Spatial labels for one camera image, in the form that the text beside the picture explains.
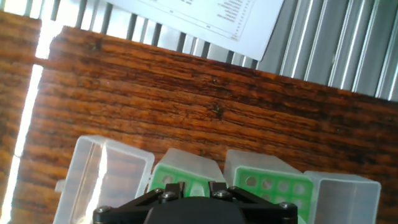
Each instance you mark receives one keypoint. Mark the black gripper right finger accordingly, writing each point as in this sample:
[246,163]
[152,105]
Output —
[264,208]

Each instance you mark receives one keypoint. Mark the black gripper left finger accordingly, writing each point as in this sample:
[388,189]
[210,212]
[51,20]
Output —
[133,205]

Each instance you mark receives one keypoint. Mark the clear box with green rack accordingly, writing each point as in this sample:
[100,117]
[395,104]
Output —
[342,202]
[186,161]

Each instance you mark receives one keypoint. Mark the brown wooden board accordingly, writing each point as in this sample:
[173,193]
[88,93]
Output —
[186,109]

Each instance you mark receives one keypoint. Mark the printed white paper sheet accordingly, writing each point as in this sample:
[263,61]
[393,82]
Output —
[217,31]

